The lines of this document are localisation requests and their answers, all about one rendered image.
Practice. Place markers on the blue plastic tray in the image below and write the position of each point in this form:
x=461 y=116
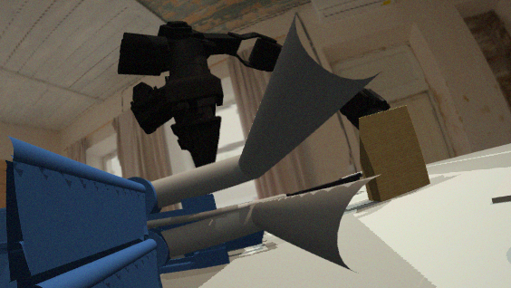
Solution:
x=247 y=240

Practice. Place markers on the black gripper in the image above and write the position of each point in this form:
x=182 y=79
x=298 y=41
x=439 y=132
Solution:
x=197 y=93

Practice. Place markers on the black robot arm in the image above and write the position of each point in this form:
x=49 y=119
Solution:
x=177 y=44

